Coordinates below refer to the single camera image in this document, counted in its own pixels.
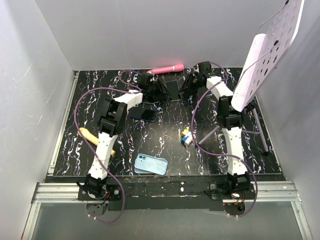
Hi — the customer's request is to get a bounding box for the toy figure with blue body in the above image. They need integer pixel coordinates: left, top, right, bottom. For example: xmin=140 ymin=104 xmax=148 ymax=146
xmin=180 ymin=129 xmax=193 ymax=147

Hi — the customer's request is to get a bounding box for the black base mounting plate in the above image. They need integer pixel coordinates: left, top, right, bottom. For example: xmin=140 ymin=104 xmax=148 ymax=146
xmin=77 ymin=174 xmax=247 ymax=218

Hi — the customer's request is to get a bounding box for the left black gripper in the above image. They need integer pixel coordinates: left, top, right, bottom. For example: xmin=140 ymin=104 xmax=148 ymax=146
xmin=147 ymin=79 xmax=171 ymax=102

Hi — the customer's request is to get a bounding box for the light blue phone case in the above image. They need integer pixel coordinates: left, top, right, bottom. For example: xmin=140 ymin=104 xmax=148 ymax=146
xmin=134 ymin=168 xmax=158 ymax=175

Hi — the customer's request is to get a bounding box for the black phone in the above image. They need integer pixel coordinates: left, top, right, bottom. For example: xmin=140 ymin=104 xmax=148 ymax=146
xmin=165 ymin=80 xmax=181 ymax=101

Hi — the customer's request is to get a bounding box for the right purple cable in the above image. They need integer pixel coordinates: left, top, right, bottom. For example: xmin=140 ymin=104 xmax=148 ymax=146
xmin=190 ymin=61 xmax=259 ymax=218

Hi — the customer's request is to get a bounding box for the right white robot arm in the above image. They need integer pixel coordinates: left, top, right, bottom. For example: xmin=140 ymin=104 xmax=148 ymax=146
xmin=180 ymin=61 xmax=251 ymax=199

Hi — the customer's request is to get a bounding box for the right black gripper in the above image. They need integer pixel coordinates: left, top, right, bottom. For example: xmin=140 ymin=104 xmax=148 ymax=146
xmin=178 ymin=73 xmax=204 ymax=96

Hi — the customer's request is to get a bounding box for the aluminium frame rail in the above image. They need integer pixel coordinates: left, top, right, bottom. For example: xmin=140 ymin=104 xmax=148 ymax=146
xmin=21 ymin=71 xmax=101 ymax=240

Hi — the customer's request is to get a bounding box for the purple cable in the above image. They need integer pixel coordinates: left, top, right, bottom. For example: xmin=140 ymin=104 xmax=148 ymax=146
xmin=74 ymin=70 xmax=143 ymax=223
xmin=190 ymin=61 xmax=259 ymax=218

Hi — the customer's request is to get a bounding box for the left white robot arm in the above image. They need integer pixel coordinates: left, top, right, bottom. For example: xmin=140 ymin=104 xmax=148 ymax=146
xmin=76 ymin=69 xmax=168 ymax=200

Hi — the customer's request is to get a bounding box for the blue cased phone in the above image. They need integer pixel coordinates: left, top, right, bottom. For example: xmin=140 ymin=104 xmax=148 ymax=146
xmin=129 ymin=106 xmax=157 ymax=123

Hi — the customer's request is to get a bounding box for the pink microphone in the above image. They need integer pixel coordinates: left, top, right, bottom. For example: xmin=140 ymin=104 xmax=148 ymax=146
xmin=147 ymin=64 xmax=185 ymax=75

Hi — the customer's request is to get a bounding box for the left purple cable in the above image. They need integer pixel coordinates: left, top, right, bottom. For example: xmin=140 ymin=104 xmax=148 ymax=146
xmin=74 ymin=70 xmax=143 ymax=223

